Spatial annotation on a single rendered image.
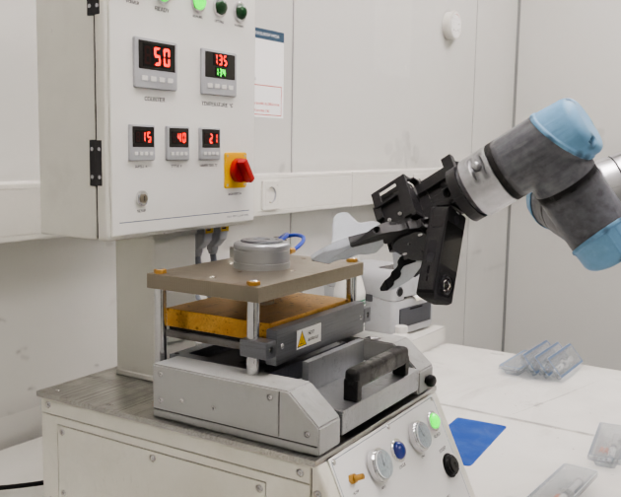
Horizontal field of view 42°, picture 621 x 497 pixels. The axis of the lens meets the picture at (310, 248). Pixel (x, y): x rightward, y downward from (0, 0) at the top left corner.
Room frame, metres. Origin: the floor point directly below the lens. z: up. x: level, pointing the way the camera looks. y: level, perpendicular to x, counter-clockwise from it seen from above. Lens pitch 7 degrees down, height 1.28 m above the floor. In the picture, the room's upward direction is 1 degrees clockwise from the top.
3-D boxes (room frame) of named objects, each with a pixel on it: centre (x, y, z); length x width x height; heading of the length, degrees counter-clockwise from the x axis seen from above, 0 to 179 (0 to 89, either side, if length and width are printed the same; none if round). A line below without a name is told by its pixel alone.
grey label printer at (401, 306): (2.14, -0.19, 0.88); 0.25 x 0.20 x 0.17; 51
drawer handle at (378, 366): (1.02, -0.09, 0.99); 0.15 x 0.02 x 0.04; 149
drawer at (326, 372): (1.09, 0.03, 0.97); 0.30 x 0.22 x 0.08; 59
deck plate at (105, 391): (1.13, 0.10, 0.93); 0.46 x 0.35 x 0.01; 59
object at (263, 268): (1.15, 0.08, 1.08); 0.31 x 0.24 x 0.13; 149
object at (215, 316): (1.12, 0.06, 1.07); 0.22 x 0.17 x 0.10; 149
